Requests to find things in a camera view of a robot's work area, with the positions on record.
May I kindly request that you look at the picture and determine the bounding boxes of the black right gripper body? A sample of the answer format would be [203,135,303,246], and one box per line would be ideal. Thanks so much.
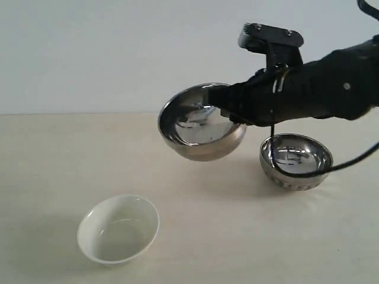
[230,70,299,127]

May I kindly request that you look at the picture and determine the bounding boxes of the smooth stainless steel bowl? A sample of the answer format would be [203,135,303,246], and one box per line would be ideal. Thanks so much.
[157,82,247,162]

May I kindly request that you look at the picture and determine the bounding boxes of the ribbed stainless steel bowl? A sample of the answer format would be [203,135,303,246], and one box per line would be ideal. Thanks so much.
[259,133,333,191]

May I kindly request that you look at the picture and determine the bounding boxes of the white ceramic bowl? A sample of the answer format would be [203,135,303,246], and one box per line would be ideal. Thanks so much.
[76,194,160,266]

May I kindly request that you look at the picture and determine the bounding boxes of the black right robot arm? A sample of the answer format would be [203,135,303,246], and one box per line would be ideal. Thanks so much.
[208,35,378,127]

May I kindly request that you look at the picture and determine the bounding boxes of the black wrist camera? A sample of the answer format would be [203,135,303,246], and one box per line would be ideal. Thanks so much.
[238,23,304,69]

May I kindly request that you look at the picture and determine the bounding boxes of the black camera cable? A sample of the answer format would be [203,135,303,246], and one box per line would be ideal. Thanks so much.
[268,0,379,179]

